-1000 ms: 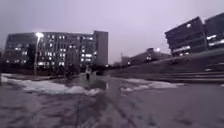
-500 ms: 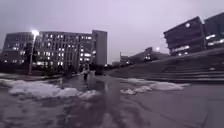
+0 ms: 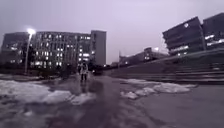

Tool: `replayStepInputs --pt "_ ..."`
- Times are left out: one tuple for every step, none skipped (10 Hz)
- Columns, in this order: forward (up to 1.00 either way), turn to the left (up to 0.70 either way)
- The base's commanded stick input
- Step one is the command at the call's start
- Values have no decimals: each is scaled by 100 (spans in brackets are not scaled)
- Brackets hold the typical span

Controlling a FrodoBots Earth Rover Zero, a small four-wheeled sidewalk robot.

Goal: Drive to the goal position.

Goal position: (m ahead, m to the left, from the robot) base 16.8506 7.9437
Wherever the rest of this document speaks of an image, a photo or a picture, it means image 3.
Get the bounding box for street lamp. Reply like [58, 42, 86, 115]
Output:
[23, 27, 36, 76]

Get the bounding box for low distant building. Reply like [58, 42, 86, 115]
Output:
[117, 46, 170, 66]

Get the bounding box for large snow patch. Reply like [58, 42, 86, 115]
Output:
[0, 79, 97, 106]

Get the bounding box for large grey building, lit windows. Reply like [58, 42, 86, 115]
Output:
[0, 29, 108, 70]

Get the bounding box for concrete stepped wall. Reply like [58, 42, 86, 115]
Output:
[103, 48, 224, 85]

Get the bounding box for wet dark paved path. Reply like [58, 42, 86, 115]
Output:
[0, 74, 224, 128]

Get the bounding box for person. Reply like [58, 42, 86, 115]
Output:
[78, 62, 90, 83]

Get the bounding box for row of dark bushes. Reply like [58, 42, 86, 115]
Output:
[0, 61, 80, 80]

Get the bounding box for dark tilted building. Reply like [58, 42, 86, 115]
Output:
[162, 15, 207, 57]

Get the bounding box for small snow patch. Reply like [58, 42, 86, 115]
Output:
[119, 78, 198, 100]

